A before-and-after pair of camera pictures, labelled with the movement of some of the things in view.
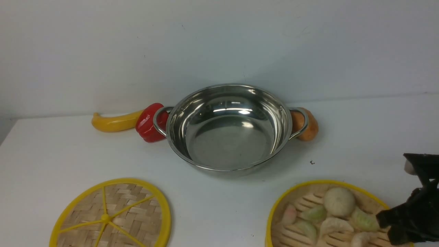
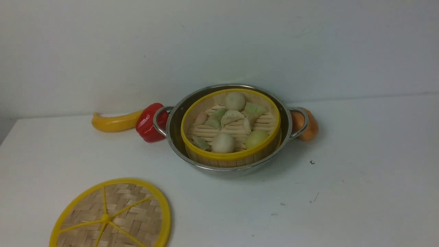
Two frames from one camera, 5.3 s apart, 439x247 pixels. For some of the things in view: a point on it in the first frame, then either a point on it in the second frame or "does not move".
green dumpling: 317,214 -> 217,114
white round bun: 339,202 -> 235,101
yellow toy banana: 117,123 does not move
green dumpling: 362,222 -> 252,110
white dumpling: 335,227 -> 230,116
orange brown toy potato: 298,122 does not move
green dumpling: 306,230 -> 216,123
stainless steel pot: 230,129 does not move
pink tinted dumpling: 289,214 -> 201,118
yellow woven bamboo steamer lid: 123,212 does not move
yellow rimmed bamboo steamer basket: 328,213 -> 230,128
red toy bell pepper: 145,126 does not move
